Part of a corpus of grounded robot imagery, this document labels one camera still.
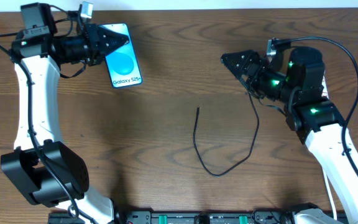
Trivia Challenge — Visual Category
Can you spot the blue Galaxy smartphone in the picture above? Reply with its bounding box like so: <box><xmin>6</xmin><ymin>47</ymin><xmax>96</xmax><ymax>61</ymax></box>
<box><xmin>101</xmin><ymin>23</ymin><xmax>143</xmax><ymax>88</ymax></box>

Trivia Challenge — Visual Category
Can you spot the black USB charging cable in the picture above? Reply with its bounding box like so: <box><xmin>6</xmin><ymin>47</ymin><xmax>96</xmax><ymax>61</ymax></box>
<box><xmin>193</xmin><ymin>91</ymin><xmax>260</xmax><ymax>177</ymax></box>

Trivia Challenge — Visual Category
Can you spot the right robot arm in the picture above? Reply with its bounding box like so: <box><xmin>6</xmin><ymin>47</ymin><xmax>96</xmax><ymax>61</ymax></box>
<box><xmin>221</xmin><ymin>47</ymin><xmax>358</xmax><ymax>223</ymax></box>

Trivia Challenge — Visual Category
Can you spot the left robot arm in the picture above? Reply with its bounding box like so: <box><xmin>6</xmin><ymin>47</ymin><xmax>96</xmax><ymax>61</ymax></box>
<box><xmin>1</xmin><ymin>1</ymin><xmax>129</xmax><ymax>223</ymax></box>

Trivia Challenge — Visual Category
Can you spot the white power strip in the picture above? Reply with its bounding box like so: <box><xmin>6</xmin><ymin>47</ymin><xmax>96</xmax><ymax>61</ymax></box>
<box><xmin>321</xmin><ymin>75</ymin><xmax>329</xmax><ymax>99</ymax></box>

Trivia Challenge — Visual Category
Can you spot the white power strip cord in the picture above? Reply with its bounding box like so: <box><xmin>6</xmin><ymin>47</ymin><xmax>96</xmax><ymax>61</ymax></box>
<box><xmin>321</xmin><ymin>167</ymin><xmax>338</xmax><ymax>212</ymax></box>

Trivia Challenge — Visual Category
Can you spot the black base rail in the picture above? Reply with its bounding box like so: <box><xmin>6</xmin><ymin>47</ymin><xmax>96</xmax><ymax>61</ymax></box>
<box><xmin>126</xmin><ymin>210</ymin><xmax>291</xmax><ymax>224</ymax></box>

